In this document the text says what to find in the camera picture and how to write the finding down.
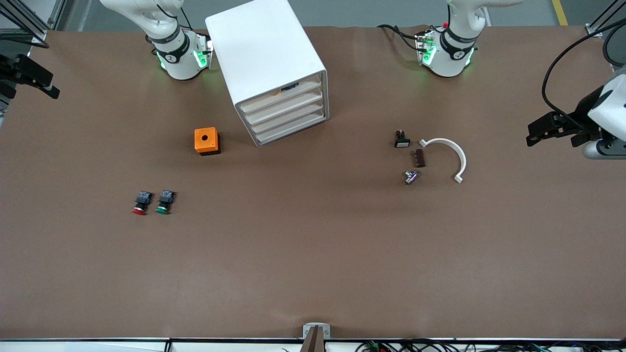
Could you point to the white drawer cabinet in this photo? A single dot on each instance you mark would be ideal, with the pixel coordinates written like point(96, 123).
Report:
point(259, 44)

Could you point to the white drawer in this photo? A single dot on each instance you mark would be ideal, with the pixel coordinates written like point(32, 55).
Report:
point(259, 101)

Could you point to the brown ribbed block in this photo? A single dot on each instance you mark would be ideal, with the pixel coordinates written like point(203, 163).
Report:
point(419, 158)

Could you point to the small black electronic part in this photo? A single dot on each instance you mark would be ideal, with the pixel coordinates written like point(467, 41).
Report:
point(289, 88)

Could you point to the grey metal mount bracket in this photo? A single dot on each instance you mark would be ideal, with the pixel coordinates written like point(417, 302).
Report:
point(307, 330)

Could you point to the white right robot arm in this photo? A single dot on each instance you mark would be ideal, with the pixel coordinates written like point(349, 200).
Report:
point(178, 58)

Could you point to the orange box with hole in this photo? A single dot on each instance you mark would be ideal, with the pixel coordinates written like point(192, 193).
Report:
point(205, 139)

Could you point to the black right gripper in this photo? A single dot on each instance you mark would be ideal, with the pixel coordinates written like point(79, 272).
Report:
point(14, 68)

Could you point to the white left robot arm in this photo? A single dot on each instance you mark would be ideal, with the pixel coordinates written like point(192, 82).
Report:
point(450, 58)

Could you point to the green mushroom push button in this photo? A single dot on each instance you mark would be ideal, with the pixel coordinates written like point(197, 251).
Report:
point(165, 200)

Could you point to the silver metal tee fitting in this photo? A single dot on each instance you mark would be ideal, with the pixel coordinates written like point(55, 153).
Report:
point(411, 177)

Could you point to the small black white-faced switch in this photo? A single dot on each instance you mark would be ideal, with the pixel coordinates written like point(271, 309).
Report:
point(402, 142)

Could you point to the red mushroom push button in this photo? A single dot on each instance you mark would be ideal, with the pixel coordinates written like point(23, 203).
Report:
point(142, 200)

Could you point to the aluminium frame post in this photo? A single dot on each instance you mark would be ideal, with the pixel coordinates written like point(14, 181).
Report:
point(39, 35)
point(593, 30)

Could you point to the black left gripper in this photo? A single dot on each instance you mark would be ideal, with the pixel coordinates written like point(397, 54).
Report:
point(583, 119)

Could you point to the brown tapered post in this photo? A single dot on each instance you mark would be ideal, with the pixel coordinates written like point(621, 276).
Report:
point(315, 342)

